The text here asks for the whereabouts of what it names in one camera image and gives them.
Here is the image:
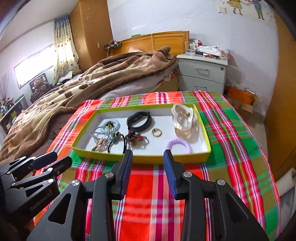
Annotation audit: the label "purple spiral hair tie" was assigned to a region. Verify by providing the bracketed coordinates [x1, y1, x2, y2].
[165, 138, 193, 154]

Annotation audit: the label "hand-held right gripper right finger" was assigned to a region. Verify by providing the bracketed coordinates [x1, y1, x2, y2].
[163, 149, 270, 241]

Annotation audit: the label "brown teddy bear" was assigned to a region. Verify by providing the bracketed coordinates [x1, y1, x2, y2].
[30, 74, 49, 98]

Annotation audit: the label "low shelf with bottles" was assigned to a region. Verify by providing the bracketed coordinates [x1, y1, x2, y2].
[0, 95, 25, 135]

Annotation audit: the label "spotted curtain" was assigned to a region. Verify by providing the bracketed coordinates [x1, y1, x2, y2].
[53, 16, 79, 80]

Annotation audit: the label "cartoon children wall sticker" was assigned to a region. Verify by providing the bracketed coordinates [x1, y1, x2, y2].
[217, 0, 277, 22]

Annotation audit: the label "dry branch bouquet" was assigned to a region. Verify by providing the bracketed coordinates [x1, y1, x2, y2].
[0, 74, 10, 100]

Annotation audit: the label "gold chain jewellery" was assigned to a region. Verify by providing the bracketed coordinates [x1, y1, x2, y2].
[91, 138, 109, 152]

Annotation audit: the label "white nightstand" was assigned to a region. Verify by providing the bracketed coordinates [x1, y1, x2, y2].
[177, 54, 229, 94]

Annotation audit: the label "beaded red charm bracelet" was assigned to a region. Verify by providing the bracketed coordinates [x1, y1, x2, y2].
[126, 130, 148, 149]

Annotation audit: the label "window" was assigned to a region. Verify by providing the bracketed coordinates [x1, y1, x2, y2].
[14, 45, 55, 90]

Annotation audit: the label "tall wooden cabinet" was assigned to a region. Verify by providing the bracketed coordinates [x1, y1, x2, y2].
[70, 0, 114, 72]

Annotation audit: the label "orange box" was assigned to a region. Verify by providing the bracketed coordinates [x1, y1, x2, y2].
[227, 86, 255, 106]

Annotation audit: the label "wooden headboard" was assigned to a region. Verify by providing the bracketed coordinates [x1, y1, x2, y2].
[110, 31, 189, 57]

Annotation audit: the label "brown paw print blanket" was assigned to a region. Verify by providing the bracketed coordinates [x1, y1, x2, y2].
[0, 46, 178, 160]

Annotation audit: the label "red green plaid cloth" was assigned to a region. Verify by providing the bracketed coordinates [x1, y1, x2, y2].
[33, 90, 281, 241]

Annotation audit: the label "lilac quilt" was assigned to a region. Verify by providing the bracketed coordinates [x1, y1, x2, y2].
[102, 74, 178, 100]

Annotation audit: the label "large wooden wardrobe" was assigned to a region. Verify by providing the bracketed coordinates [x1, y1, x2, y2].
[264, 14, 296, 181]

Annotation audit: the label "pile of nightstand clutter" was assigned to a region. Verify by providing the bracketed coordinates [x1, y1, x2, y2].
[193, 40, 230, 60]

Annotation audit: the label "black fitness band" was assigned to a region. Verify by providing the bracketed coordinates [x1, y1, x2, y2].
[126, 111, 152, 130]

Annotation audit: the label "yellow-green cardboard tray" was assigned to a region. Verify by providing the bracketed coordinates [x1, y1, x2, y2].
[72, 103, 211, 164]

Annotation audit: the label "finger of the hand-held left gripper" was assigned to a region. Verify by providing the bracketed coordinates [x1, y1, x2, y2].
[0, 152, 58, 177]
[5, 156, 73, 198]

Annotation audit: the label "grey hair tie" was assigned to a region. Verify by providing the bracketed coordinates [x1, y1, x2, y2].
[92, 126, 111, 142]

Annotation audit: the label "black hair tie teal bead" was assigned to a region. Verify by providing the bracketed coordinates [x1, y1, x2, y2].
[107, 131, 130, 153]

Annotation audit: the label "light blue spiral hair tie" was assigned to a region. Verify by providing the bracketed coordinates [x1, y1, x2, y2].
[101, 119, 121, 134]

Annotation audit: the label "white paper roll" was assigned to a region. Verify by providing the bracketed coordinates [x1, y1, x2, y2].
[274, 168, 296, 197]

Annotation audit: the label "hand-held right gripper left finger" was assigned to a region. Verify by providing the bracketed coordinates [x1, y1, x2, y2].
[26, 149, 134, 241]

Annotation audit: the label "small cardboard box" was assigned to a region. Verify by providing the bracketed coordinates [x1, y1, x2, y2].
[240, 102, 253, 113]

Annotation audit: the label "power strip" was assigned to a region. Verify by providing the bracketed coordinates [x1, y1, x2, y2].
[105, 40, 122, 49]

